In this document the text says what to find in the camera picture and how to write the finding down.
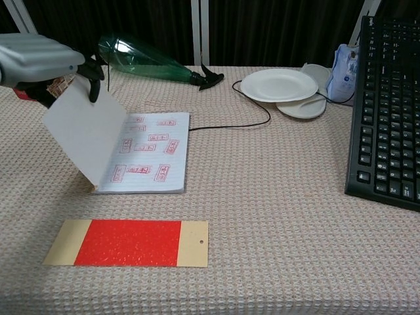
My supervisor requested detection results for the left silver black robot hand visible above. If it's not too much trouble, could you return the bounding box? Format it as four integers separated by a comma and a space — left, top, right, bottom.
0, 32, 106, 109

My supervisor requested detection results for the yellow cover notebook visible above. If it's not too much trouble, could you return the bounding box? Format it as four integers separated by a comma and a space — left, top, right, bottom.
41, 74, 191, 195

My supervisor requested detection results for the red and tan card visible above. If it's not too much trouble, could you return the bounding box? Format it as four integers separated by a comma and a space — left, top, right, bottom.
41, 219, 210, 268

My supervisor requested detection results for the red green cookie box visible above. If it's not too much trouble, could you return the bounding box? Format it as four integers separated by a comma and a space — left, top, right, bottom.
12, 73, 75, 102

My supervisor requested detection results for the green plastic spray bottle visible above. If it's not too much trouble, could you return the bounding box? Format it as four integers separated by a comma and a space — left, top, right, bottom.
97, 33, 226, 92

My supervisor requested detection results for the large white paper plate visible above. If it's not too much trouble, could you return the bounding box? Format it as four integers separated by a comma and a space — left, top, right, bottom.
240, 68, 320, 103

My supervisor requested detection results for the black pleated curtain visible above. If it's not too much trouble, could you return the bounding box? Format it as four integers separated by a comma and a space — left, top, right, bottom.
0, 0, 420, 68

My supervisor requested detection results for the beige waffle tablecloth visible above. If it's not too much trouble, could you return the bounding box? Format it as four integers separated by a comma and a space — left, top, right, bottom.
0, 64, 420, 315

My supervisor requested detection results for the blue white soft pack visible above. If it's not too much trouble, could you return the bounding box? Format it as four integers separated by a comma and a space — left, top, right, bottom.
325, 43, 360, 106

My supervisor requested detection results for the black computer keyboard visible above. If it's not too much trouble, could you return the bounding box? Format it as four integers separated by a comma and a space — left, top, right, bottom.
344, 15, 420, 213

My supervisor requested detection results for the white metal frame post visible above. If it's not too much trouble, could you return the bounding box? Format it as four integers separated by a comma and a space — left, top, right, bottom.
190, 0, 210, 66
2, 0, 47, 60
348, 0, 382, 47

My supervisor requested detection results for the thin black keyboard cable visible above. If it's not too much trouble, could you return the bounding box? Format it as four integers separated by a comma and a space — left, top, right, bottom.
87, 62, 357, 132

